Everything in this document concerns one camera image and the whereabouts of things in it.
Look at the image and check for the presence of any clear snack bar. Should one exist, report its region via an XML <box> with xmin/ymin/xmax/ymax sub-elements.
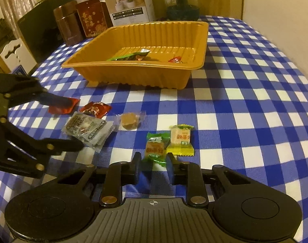
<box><xmin>62</xmin><ymin>111</ymin><xmax>114</xmax><ymax>153</ymax></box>

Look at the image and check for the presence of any long silver green snack packet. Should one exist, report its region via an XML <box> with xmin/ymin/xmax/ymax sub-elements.
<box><xmin>106</xmin><ymin>49</ymin><xmax>150</xmax><ymax>62</ymax></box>

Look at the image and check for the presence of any yellow plastic tray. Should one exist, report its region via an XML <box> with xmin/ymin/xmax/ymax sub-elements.
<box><xmin>61</xmin><ymin>21</ymin><xmax>209</xmax><ymax>90</ymax></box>

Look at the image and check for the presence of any blue white checkered tablecloth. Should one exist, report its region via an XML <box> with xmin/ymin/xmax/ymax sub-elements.
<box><xmin>0</xmin><ymin>15</ymin><xmax>308</xmax><ymax>233</ymax></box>

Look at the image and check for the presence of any clear brown candy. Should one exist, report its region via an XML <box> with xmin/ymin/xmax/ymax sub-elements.
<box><xmin>117</xmin><ymin>111</ymin><xmax>147</xmax><ymax>131</ymax></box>

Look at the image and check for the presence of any white chair back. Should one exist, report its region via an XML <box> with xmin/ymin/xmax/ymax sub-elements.
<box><xmin>0</xmin><ymin>39</ymin><xmax>38</xmax><ymax>75</ymax></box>

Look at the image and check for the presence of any blue milk carton box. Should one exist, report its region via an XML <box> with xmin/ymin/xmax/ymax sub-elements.
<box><xmin>13</xmin><ymin>65</ymin><xmax>28</xmax><ymax>76</ymax></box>

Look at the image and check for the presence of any red patterned gift box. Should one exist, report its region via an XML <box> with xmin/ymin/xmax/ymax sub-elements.
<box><xmin>76</xmin><ymin>0</ymin><xmax>114</xmax><ymax>39</ymax></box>

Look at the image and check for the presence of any large red snack packet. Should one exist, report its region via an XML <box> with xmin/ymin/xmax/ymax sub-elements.
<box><xmin>48</xmin><ymin>97</ymin><xmax>79</xmax><ymax>115</ymax></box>

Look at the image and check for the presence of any yellow snack packet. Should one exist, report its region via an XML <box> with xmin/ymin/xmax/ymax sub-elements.
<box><xmin>166</xmin><ymin>124</ymin><xmax>195</xmax><ymax>157</ymax></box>

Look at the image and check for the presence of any glass jar with dark base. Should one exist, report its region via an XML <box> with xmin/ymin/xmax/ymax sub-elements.
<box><xmin>165</xmin><ymin>0</ymin><xmax>200</xmax><ymax>21</ymax></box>

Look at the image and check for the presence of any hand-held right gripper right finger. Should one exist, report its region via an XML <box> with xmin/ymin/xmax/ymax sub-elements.
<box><xmin>166</xmin><ymin>152</ymin><xmax>253</xmax><ymax>207</ymax></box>

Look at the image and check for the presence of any brown metal canister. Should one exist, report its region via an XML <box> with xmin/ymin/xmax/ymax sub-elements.
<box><xmin>53</xmin><ymin>0</ymin><xmax>84</xmax><ymax>47</ymax></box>

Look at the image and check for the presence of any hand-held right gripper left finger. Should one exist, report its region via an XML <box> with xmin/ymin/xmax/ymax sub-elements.
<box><xmin>56</xmin><ymin>152</ymin><xmax>143</xmax><ymax>207</ymax></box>

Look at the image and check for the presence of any white product box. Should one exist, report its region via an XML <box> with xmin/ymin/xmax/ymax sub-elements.
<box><xmin>104</xmin><ymin>0</ymin><xmax>156</xmax><ymax>28</ymax></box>

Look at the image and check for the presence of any dark red candy packet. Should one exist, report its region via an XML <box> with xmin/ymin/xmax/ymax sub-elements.
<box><xmin>79</xmin><ymin>102</ymin><xmax>112</xmax><ymax>118</ymax></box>

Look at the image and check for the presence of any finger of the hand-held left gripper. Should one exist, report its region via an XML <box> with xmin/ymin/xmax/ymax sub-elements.
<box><xmin>0</xmin><ymin>118</ymin><xmax>84</xmax><ymax>179</ymax></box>
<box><xmin>6</xmin><ymin>82</ymin><xmax>77</xmax><ymax>109</ymax></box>

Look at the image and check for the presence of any black mini fridge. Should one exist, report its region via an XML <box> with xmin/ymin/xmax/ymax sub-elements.
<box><xmin>17</xmin><ymin>0</ymin><xmax>76</xmax><ymax>65</ymax></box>

